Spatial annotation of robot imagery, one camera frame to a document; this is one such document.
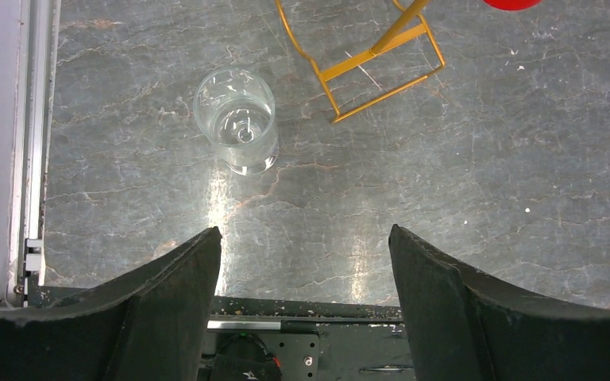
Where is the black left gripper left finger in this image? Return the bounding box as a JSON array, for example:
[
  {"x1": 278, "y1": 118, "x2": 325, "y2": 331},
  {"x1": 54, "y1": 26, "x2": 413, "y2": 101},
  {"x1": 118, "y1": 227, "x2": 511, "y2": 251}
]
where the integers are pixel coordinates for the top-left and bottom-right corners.
[{"x1": 0, "y1": 227, "x2": 222, "y2": 380}]

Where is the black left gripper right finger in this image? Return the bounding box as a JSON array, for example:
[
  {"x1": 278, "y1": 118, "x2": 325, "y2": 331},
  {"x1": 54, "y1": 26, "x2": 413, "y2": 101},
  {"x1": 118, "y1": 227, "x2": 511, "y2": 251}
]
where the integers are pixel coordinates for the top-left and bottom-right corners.
[{"x1": 388, "y1": 225, "x2": 610, "y2": 380}]

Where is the clear wine glass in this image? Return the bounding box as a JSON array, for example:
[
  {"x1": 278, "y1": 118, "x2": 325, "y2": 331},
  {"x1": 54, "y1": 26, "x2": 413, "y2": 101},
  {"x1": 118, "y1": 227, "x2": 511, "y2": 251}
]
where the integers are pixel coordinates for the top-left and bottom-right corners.
[{"x1": 193, "y1": 68, "x2": 279, "y2": 176}]

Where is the red wine glass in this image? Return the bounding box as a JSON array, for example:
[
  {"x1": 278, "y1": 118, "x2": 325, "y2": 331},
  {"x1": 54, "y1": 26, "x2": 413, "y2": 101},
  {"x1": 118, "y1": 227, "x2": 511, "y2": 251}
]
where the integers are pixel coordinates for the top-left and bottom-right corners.
[{"x1": 484, "y1": 0, "x2": 541, "y2": 11}]

